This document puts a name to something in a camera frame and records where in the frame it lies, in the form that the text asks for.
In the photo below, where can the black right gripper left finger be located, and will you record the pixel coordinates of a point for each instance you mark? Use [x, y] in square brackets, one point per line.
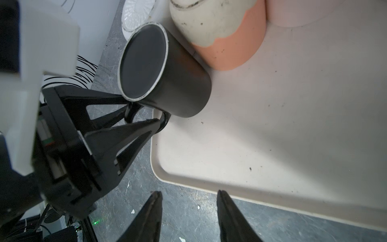
[146, 226]

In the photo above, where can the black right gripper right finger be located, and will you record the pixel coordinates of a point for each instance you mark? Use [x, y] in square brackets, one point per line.
[233, 225]

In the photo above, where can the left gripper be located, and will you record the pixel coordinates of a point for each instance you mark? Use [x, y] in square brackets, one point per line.
[54, 169]

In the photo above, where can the black mug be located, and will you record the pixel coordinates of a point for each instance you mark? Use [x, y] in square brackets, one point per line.
[156, 71]

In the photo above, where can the white ribbed mug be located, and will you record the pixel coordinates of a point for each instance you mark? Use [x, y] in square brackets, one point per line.
[134, 14]

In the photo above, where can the cream and orange mug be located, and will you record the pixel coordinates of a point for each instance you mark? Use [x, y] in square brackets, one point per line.
[225, 33]

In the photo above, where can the pink mug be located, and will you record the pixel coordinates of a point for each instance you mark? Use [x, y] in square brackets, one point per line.
[296, 13]

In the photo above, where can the beige tray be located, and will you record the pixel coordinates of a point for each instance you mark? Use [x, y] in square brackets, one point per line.
[301, 126]

